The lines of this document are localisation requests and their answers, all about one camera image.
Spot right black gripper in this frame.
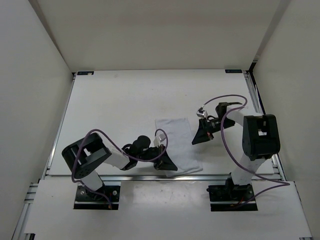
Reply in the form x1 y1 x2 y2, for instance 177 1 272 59
191 116 235 145

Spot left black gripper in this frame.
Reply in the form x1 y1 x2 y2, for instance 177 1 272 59
136 143 178 171

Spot white skirt cloth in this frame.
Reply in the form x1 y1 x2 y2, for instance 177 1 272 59
155 117 203 177

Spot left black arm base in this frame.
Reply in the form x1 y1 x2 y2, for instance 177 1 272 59
73 182 121 211

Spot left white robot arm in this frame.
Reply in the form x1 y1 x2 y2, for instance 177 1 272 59
61 132 178 200

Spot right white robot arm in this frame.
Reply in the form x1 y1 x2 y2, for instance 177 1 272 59
191 102 281 200

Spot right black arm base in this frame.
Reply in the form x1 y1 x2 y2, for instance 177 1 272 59
206 178 258 212

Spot right blue corner label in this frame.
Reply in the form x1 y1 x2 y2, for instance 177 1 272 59
225 69 243 74

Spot blue corner label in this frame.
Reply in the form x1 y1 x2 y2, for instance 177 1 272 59
225 69 243 74
77 71 94 76

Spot left blue corner label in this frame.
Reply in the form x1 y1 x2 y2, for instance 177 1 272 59
77 71 94 76

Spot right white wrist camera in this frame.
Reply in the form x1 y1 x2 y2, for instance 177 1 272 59
196 107 208 119

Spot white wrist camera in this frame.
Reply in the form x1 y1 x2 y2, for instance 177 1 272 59
196 107 208 119
153 133 167 147

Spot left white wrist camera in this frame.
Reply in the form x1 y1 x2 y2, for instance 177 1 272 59
153 133 167 147

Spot aluminium frame rail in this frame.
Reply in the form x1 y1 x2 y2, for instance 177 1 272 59
44 173 281 182

